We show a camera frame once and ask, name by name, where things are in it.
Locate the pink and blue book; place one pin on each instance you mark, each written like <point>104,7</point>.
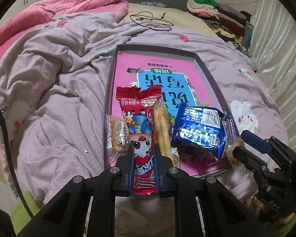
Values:
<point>162,61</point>

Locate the pink duvet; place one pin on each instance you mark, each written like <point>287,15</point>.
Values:
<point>64,7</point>

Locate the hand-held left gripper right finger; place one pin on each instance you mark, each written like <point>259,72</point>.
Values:
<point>157,172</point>

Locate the blue foil snack packet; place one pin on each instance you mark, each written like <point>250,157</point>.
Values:
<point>199,128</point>

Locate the grey patterned cloth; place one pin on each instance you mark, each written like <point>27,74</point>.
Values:
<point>148,3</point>

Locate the dark cloth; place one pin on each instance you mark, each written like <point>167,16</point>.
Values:
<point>246,17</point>

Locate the yellow rice roll packet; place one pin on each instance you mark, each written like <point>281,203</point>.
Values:
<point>162,128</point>

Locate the cream satin curtain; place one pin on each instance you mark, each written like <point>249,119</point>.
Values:
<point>286,66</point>

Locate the red cartoon snack packet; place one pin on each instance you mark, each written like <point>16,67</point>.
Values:
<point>140,118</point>

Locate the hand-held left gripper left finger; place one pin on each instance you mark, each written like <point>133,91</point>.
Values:
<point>131,170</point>

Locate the dark shallow cardboard box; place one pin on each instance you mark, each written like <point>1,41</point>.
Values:
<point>155,50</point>

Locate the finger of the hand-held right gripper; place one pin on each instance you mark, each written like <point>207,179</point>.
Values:
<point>255,140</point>
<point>246,159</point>

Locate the beige bed sheet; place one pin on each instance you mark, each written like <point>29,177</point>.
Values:
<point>187,19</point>

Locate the narrow blue snack packet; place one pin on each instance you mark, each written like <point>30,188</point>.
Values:
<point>230,123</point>

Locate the pale blue cloth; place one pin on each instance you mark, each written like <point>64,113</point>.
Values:
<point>244,54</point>

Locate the stack of folded clothes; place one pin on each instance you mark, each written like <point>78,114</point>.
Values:
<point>219,17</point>

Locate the clear brown biscuit packet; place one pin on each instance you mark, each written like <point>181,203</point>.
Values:
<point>118,133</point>

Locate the lilac printed blanket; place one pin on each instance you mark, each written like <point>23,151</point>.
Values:
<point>64,79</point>

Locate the yellow-green cloth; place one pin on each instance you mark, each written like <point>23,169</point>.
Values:
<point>27,202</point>
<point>293,223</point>

